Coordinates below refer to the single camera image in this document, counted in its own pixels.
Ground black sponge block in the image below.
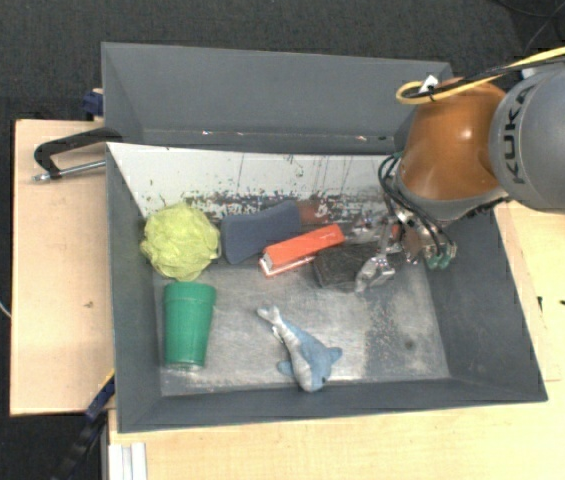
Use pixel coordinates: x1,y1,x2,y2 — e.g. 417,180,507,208
311,241,389,294

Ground yellow-green mesh sponge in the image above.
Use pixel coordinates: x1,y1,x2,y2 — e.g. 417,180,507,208
139,202,223,283

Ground green plastic cup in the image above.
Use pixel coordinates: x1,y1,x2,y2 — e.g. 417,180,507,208
162,282,218,371

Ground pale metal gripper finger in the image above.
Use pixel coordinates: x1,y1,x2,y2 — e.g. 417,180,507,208
354,254,381,295
372,261,397,288

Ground orange stapler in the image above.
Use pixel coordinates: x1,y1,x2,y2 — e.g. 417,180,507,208
258,223,347,280

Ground grey metal bin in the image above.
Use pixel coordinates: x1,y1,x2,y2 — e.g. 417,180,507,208
100,41,549,434

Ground dark blue sponge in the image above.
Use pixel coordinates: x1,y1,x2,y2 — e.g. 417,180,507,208
219,199,304,266

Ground blue toy dolphin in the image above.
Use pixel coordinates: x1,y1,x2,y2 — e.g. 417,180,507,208
255,304,344,394

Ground pale wood board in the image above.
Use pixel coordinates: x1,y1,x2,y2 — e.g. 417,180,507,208
9,118,116,417

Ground red-brown flat block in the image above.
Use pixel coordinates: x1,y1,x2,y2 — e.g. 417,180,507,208
295,199,334,227

